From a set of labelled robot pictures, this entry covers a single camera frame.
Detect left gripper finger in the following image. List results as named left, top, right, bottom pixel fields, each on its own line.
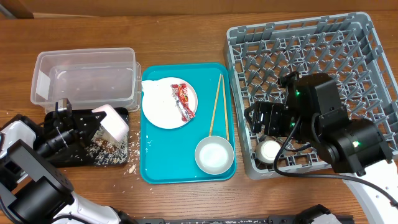
left=79, top=124, right=101, bottom=145
left=74, top=110, right=106, bottom=123

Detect rice and food scraps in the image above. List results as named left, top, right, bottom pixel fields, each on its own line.
left=85, top=128, right=129, bottom=166

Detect small pink plate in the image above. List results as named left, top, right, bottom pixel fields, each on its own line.
left=91, top=105, right=129, bottom=144

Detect white paper cup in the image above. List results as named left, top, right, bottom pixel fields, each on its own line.
left=256, top=140, right=280, bottom=164

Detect grey bowl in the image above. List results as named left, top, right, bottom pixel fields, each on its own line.
left=195, top=136, right=235, bottom=175

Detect white napkin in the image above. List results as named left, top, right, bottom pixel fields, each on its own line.
left=142, top=80, right=160, bottom=102

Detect large white plate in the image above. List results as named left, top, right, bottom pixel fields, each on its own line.
left=141, top=77, right=198, bottom=129

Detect red snack wrapper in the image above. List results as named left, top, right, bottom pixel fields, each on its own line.
left=171, top=83, right=195, bottom=122

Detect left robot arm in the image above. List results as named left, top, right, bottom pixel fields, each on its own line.
left=1, top=111, right=136, bottom=223

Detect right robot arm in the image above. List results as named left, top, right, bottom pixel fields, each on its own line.
left=244, top=72, right=397, bottom=223

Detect black plastic tray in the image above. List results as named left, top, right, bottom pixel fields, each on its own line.
left=34, top=110, right=130, bottom=168

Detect clear plastic bin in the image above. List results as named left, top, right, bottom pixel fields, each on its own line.
left=30, top=47, right=141, bottom=113

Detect right wooden chopstick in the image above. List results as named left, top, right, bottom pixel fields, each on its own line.
left=221, top=74, right=229, bottom=141

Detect wooden chopstick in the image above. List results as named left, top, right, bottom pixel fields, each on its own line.
left=221, top=74, right=229, bottom=141
left=209, top=74, right=222, bottom=137

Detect left wooden chopstick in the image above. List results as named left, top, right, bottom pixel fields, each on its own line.
left=209, top=74, right=222, bottom=137

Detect teal plastic serving tray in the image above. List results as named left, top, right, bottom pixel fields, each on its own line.
left=140, top=63, right=237, bottom=184

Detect grey plastic dish rack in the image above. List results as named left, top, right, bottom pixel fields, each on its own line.
left=224, top=12, right=397, bottom=180

